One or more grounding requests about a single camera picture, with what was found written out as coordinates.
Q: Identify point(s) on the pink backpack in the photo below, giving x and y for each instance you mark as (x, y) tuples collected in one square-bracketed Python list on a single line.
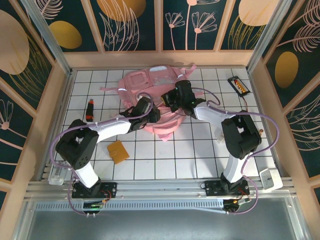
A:
[(140, 80)]

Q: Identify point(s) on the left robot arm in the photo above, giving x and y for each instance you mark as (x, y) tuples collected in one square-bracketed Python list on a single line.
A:
[(112, 127)]

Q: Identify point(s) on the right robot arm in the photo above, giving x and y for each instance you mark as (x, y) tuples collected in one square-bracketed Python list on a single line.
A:
[(212, 115)]

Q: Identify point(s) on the mustard yellow wallet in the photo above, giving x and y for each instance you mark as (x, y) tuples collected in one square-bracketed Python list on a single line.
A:
[(118, 152)]

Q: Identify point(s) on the small clear plastic box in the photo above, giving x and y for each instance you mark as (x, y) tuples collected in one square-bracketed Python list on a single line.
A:
[(220, 138)]

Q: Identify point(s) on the black device with red print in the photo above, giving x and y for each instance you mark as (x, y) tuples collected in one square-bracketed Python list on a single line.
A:
[(240, 87)]

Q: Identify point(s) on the clear plastic stand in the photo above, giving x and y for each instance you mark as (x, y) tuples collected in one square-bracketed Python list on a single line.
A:
[(58, 175)]

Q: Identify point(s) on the small white clock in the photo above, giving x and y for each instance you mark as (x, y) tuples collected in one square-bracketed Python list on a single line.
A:
[(270, 178)]

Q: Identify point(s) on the aluminium mounting rail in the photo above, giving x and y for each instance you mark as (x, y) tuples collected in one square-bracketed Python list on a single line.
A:
[(160, 186)]

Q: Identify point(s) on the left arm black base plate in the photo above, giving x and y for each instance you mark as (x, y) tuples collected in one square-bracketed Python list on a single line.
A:
[(110, 188)]

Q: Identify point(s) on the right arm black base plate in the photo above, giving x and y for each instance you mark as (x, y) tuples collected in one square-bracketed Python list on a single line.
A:
[(211, 188)]

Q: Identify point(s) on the aluminium frame post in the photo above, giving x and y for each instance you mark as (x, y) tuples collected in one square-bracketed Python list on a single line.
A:
[(268, 37), (48, 37)]

